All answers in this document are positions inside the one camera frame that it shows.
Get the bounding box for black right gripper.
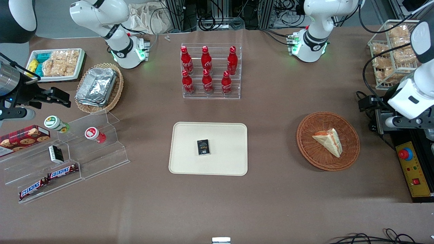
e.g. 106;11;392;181
7;75;72;109

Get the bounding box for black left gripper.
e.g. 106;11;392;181
359;96;394;113

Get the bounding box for triangular sandwich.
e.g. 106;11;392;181
312;128;343;158

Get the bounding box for white rectangular snack tray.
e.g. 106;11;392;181
25;48;86;83

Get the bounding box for light oval wicker basket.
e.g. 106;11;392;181
75;63;124;114

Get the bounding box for brown round wicker basket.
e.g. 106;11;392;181
296;112;361;171

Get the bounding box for beige plastic tray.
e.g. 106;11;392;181
169;122;248;176

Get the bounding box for green bottle with white cap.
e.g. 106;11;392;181
44;116;70;133

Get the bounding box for black countertop appliance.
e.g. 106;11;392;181
375;109;434;143

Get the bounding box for clear rice cracker bag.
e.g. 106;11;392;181
64;49;80;77
42;51;67;77

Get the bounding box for clear bagged pastry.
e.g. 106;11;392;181
393;48;418;64
372;43;391;57
389;25;410;38
377;68;406;84
372;56;393;70
392;36;412;48

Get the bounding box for aluminium foil container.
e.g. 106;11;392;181
75;97;114;107
76;68;117;102

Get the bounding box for red bottle with white cap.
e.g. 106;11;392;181
85;127;106;144

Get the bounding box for red chocolate cookie box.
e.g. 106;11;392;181
0;125;51;157

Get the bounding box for small black white box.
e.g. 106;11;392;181
48;145;64;164

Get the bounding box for clear acrylic step shelf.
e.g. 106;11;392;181
0;110;131;204

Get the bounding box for snickers chocolate bar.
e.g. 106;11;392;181
47;164;79;180
19;178;49;201

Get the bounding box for yellow emergency stop control box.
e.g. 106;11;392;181
390;130;434;203

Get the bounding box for beige cloth bag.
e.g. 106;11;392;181
127;3;174;35

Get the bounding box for red cola bottle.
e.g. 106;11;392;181
227;46;238;76
202;69;214;95
201;46;213;74
182;70;195;96
181;46;194;75
221;70;233;96

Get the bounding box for clear acrylic bottle rack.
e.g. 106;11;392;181
181;43;242;100

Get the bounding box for small black snack box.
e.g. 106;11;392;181
197;139;211;156

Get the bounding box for black appliance power cable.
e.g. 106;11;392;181
356;91;397;151

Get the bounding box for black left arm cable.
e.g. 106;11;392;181
359;0;421;99

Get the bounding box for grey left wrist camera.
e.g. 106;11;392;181
384;115;408;129

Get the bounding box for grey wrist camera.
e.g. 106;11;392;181
384;115;408;129
0;107;36;128

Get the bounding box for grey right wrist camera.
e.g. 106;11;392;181
0;107;36;128

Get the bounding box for white wire rack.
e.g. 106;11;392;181
368;19;423;90

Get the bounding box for black arm base cables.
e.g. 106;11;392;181
260;28;293;46

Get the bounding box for black floor cable bundle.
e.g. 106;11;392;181
327;228;434;244

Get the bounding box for aluminium frame post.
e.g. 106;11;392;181
258;0;274;29
165;0;185;32

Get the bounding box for black background cable bundle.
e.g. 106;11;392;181
185;0;260;31

